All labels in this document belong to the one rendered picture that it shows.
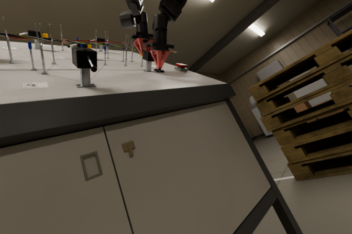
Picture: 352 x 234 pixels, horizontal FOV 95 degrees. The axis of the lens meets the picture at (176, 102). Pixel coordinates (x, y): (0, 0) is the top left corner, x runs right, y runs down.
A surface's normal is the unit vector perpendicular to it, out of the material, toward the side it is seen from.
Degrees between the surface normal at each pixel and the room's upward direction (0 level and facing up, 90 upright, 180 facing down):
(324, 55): 90
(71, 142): 90
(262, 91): 90
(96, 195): 90
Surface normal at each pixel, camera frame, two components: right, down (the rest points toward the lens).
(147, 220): 0.53, -0.46
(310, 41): -0.69, 0.07
